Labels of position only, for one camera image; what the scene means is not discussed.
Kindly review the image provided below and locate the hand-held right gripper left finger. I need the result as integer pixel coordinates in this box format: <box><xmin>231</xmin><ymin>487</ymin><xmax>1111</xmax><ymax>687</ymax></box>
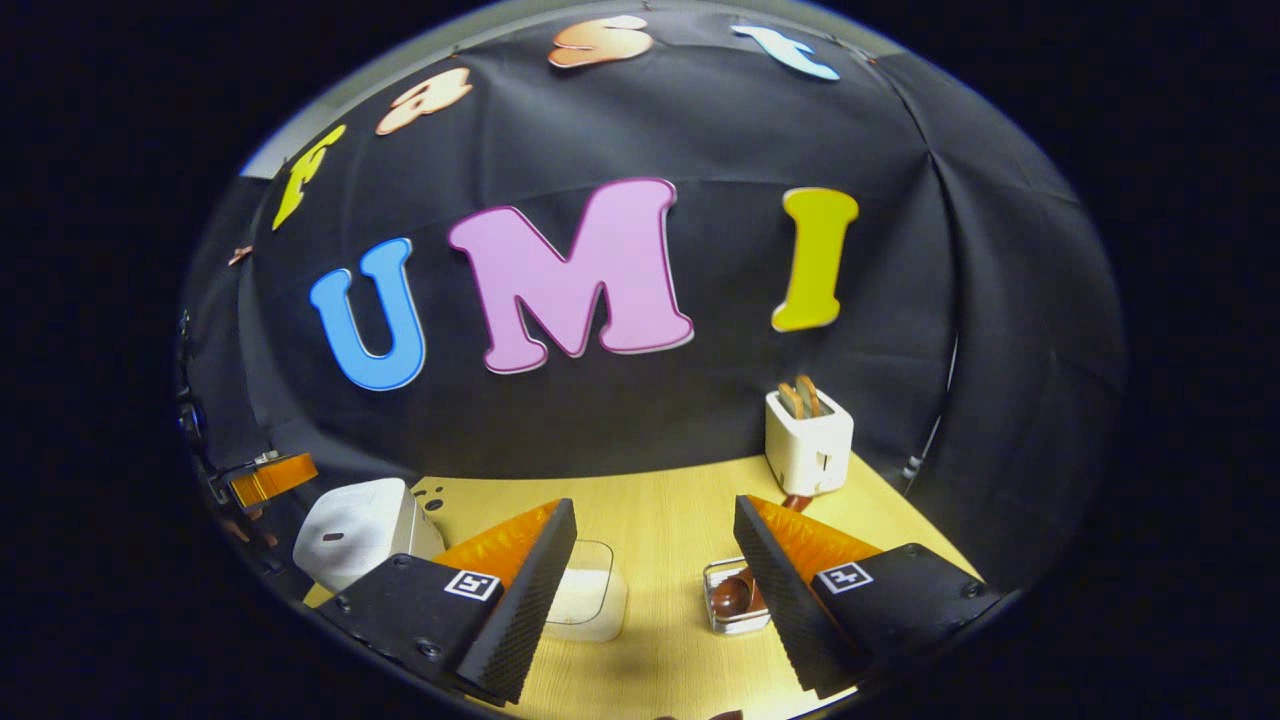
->
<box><xmin>318</xmin><ymin>498</ymin><xmax>579</xmax><ymax>706</ymax></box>

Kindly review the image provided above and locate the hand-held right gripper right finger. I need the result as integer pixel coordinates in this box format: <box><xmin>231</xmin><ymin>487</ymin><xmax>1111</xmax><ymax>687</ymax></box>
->
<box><xmin>733</xmin><ymin>494</ymin><xmax>1004</xmax><ymax>701</ymax></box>

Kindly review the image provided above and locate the metal wire chopstick holder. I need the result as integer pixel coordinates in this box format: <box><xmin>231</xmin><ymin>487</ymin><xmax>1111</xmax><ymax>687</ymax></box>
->
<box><xmin>702</xmin><ymin>557</ymin><xmax>773</xmax><ymax>637</ymax></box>

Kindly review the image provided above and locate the brown wooden spoon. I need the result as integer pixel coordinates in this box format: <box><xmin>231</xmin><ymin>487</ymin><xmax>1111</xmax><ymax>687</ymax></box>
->
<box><xmin>710</xmin><ymin>493</ymin><xmax>813</xmax><ymax>621</ymax></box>

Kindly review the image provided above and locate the clear box of rice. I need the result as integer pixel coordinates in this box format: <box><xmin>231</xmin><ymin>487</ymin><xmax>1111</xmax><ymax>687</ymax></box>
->
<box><xmin>545</xmin><ymin>540</ymin><xmax>629</xmax><ymax>643</ymax></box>

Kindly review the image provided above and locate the white rice cooker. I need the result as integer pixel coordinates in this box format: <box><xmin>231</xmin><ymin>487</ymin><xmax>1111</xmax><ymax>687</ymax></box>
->
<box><xmin>293</xmin><ymin>478</ymin><xmax>447</xmax><ymax>593</ymax></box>

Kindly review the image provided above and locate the white toaster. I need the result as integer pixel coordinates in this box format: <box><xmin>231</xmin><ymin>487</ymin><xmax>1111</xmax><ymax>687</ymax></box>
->
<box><xmin>765</xmin><ymin>388</ymin><xmax>855</xmax><ymax>498</ymax></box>

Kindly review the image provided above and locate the black backdrop cloth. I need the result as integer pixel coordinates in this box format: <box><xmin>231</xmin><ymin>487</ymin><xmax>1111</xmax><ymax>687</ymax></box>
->
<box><xmin>180</xmin><ymin>10</ymin><xmax>1129</xmax><ymax>601</ymax></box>

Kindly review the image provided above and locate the toaster power cable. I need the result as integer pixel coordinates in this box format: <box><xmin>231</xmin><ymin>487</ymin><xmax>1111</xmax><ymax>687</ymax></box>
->
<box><xmin>903</xmin><ymin>335</ymin><xmax>963</xmax><ymax>483</ymax></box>

